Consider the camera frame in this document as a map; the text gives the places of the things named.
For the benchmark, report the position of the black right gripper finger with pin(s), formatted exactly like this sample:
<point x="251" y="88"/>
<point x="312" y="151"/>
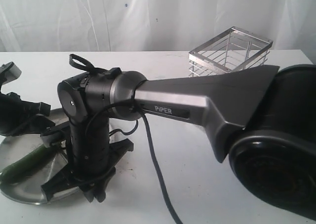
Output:
<point x="63" y="180"/>

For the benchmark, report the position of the white backdrop curtain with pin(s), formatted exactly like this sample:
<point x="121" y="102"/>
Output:
<point x="144" y="25"/>

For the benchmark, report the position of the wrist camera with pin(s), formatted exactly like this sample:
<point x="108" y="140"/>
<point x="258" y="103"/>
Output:
<point x="54" y="136"/>
<point x="8" y="73"/>

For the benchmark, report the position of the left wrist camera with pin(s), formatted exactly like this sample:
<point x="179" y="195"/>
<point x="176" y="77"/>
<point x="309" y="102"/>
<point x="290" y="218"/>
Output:
<point x="8" y="73"/>

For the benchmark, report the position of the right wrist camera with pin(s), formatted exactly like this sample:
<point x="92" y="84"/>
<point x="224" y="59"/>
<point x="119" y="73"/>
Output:
<point x="54" y="136"/>

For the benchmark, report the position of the wire metal basket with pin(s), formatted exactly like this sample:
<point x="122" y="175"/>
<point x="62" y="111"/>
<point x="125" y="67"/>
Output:
<point x="233" y="50"/>

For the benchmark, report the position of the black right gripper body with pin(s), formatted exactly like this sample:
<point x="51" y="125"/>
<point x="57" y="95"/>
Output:
<point x="92" y="156"/>

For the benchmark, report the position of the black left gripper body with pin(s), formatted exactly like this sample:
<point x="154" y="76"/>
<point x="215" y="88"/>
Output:
<point x="18" y="117"/>

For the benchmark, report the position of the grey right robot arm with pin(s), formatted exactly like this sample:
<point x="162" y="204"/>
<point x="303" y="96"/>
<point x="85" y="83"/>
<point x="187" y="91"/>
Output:
<point x="262" y="119"/>

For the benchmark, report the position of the green cucumber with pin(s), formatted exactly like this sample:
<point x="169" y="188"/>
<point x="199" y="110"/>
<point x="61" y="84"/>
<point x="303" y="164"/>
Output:
<point x="19" y="167"/>

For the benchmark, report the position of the round steel plate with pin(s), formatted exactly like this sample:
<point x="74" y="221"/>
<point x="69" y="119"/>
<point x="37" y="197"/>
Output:
<point x="27" y="189"/>

